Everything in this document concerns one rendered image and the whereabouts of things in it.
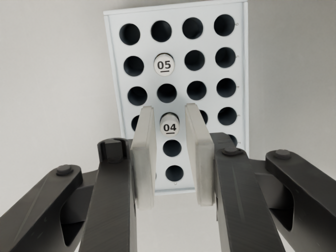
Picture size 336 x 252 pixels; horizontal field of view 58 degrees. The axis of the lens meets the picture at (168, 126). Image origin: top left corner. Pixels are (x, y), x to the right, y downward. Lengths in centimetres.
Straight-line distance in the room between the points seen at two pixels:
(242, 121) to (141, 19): 9
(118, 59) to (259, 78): 11
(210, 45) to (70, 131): 13
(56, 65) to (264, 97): 16
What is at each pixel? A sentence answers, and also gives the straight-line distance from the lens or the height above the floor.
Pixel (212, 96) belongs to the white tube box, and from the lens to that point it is 20.
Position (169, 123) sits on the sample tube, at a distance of 18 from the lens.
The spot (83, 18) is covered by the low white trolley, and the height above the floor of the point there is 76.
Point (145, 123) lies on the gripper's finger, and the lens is 15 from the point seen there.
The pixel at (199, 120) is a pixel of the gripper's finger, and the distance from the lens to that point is 15.
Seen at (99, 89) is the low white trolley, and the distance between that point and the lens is 23.
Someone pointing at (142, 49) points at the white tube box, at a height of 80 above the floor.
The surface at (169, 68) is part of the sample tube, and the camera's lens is 18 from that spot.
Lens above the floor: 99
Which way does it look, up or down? 72 degrees down
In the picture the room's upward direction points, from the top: 177 degrees clockwise
